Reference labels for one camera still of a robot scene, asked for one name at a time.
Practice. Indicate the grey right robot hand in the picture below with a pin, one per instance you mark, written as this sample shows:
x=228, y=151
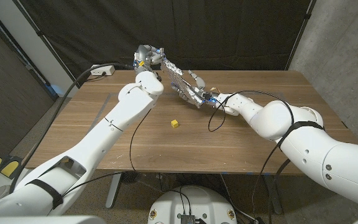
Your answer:
x=200, y=82

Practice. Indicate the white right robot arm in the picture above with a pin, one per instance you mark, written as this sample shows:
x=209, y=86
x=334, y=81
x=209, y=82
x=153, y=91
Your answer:
x=306, y=149

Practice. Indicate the black backdrop curtain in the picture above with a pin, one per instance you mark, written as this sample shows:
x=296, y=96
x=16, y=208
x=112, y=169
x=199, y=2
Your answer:
x=228, y=31

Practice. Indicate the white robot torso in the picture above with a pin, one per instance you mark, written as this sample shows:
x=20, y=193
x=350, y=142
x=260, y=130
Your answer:
x=194, y=202

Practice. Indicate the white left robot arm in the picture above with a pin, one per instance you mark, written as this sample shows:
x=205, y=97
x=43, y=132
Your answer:
x=104, y=133

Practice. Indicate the grey table leg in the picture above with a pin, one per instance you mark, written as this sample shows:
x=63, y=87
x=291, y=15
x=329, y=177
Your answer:
x=273, y=193
x=113, y=189

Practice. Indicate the aluminum foil roll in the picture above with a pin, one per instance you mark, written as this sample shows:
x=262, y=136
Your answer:
x=179, y=79

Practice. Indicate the small yellow block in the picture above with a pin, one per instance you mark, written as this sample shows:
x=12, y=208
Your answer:
x=174, y=123

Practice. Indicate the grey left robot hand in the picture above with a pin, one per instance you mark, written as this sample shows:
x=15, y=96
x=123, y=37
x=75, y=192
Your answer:
x=145, y=56

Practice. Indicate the black backdrop stand pole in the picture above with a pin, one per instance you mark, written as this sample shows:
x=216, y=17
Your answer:
x=300, y=34
x=47, y=43

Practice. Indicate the white power strip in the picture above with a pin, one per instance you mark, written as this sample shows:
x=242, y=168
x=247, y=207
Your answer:
x=99, y=71

